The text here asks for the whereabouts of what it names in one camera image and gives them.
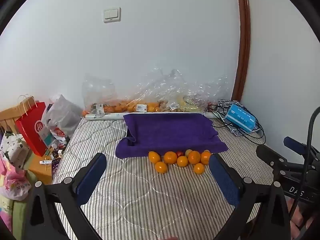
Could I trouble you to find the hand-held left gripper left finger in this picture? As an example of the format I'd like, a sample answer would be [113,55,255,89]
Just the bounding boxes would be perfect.
[25,152,108,240]

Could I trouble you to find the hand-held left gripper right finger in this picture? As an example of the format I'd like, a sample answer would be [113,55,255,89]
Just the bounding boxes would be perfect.
[209,152,293,240]

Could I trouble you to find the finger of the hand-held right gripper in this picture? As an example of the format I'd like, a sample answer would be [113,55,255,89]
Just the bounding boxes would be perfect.
[256,144,288,174]
[283,136,320,162]

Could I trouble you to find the large orange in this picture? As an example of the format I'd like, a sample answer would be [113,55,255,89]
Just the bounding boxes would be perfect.
[164,151,178,165]

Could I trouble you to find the purple towel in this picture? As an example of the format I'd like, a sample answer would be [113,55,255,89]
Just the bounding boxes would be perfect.
[115,113,229,159]

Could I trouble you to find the person's right hand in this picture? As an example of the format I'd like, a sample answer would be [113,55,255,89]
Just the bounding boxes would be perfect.
[286,196,316,238]

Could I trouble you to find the small toiletry bottles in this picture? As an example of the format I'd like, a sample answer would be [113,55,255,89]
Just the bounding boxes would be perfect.
[45,140,69,160]

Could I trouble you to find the blue tissue pack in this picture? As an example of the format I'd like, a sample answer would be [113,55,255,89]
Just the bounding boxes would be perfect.
[225,104,259,133]

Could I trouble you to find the striped quilted bed cover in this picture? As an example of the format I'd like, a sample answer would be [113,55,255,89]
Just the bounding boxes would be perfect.
[51,116,283,240]

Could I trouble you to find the wooden nightstand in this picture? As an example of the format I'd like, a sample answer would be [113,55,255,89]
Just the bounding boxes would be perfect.
[25,140,68,193]

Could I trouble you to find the long white roll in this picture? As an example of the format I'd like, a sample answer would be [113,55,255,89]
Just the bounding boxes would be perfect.
[85,111,220,121]

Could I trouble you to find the white plastic bag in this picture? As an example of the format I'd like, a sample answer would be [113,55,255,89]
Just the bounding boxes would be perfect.
[41,94,82,145]

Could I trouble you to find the red paper shopping bag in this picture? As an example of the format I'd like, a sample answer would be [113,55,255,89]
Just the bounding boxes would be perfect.
[14,94,48,157]

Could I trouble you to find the pink cloth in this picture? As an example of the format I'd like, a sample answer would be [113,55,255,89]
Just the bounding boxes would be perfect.
[0,155,33,200]

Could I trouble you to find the green cloth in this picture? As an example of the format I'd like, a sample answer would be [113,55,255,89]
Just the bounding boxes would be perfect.
[0,195,33,233]

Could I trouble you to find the crinkled clear plastic bag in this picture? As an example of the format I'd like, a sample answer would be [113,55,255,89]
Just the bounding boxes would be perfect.
[200,75,232,105]

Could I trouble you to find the white spotted cloth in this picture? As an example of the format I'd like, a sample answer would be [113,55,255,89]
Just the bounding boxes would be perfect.
[0,131,32,170]

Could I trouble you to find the clear bag of oranges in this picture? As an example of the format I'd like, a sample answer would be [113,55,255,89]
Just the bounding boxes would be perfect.
[116,67,170,113]
[82,73,119,117]

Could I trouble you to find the wooden headboard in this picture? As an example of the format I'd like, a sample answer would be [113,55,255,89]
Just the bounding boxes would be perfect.
[0,102,35,135]

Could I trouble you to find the tangled black cables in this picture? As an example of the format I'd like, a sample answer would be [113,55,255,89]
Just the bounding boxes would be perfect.
[206,104,265,145]

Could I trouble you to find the brown wooden door frame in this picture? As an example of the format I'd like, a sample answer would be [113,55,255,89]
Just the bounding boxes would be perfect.
[230,0,251,102]

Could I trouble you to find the white light switch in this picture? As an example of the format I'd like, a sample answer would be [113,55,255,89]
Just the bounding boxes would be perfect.
[103,7,122,23]

